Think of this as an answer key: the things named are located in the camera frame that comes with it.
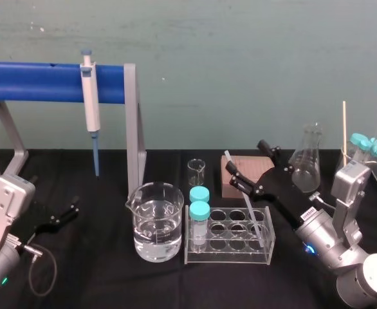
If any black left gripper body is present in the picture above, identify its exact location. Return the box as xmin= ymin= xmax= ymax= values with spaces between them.
xmin=12 ymin=196 xmax=58 ymax=248

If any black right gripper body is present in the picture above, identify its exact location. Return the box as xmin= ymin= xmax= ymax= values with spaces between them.
xmin=257 ymin=166 xmax=318 ymax=229

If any clear glass stirring rod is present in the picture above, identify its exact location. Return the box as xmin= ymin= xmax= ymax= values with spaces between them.
xmin=225 ymin=150 xmax=264 ymax=249

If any brown rectangular block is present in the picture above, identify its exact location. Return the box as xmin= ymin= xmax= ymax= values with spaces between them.
xmin=220 ymin=154 xmax=277 ymax=199

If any clear glass conical flask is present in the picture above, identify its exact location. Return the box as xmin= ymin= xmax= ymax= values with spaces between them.
xmin=288 ymin=122 xmax=324 ymax=194

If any glass vial with teal cap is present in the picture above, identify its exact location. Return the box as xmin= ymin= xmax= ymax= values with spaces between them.
xmin=188 ymin=201 xmax=211 ymax=254
xmin=188 ymin=186 xmax=210 ymax=207

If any small empty glass beaker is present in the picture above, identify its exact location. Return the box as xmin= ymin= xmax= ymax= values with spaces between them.
xmin=187 ymin=158 xmax=208 ymax=190

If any black table cloth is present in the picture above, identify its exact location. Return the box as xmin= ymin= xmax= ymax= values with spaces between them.
xmin=0 ymin=147 xmax=377 ymax=309

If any clear acrylic tube rack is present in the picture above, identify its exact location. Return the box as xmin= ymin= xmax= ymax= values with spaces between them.
xmin=184 ymin=205 xmax=277 ymax=267

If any thin wooden stick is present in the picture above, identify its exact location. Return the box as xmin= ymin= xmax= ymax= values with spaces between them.
xmin=342 ymin=100 xmax=351 ymax=169

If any white pipette with blue tip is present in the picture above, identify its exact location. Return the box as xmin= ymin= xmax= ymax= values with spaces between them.
xmin=79 ymin=48 xmax=102 ymax=178

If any large glass beaker with water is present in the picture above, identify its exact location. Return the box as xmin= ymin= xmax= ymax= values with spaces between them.
xmin=125 ymin=181 xmax=185 ymax=263

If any blue and grey pipette stand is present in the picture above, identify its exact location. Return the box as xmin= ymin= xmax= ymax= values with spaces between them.
xmin=0 ymin=60 xmax=148 ymax=207

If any right gripper dark cable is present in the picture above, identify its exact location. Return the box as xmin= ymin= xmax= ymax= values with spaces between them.
xmin=309 ymin=191 xmax=338 ymax=209

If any gripper dark cable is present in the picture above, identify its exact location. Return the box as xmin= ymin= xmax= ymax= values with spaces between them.
xmin=309 ymin=191 xmax=338 ymax=209
xmin=20 ymin=243 xmax=59 ymax=288

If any left gripper dark cable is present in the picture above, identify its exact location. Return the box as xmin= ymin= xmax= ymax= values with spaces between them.
xmin=20 ymin=243 xmax=59 ymax=288

